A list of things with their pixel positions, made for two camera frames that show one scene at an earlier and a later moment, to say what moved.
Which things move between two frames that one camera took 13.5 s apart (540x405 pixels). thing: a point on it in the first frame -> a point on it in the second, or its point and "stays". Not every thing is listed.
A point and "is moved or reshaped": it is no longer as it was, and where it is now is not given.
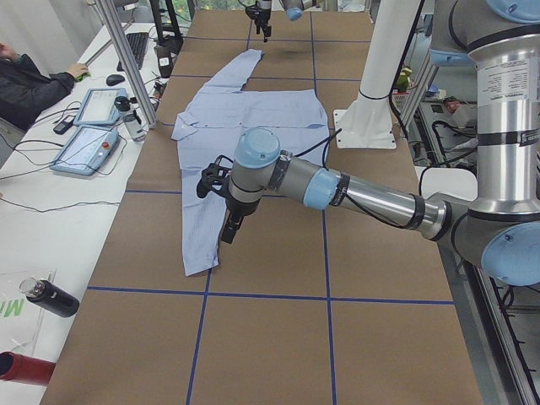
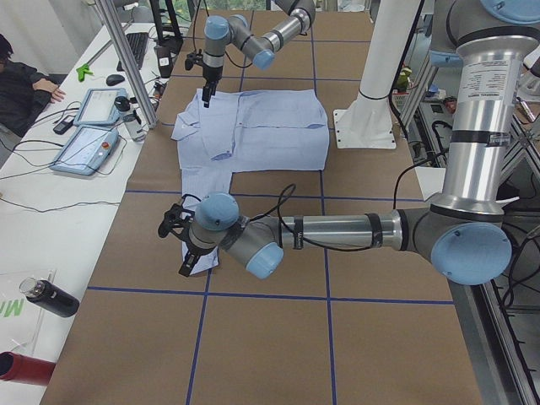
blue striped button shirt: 206,132 is moved or reshaped
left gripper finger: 229,233 -> 187,265
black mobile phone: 62,126 stays
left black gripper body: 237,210 -> 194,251
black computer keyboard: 138,42 stays
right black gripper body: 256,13 -> 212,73
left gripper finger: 236,225 -> 197,258
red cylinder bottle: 18,368 stays
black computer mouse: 112,79 stays
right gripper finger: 267,32 -> 213,87
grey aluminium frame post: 127,65 stays
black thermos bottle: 50,297 stays
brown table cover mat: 307,306 stays
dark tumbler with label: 164,60 stays
